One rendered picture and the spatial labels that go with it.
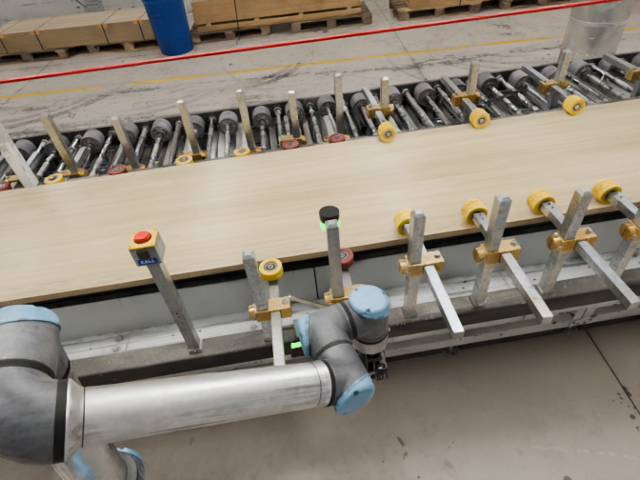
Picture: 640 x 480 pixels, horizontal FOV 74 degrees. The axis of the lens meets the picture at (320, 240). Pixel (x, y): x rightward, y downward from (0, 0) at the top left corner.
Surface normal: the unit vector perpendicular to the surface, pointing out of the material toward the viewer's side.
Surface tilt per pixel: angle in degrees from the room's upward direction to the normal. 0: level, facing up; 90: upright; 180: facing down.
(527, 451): 0
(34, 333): 53
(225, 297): 90
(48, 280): 0
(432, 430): 0
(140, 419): 59
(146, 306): 90
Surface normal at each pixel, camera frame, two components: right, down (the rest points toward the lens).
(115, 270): -0.08, -0.74
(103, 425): 0.49, 0.04
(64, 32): 0.04, 0.67
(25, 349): 0.57, -0.75
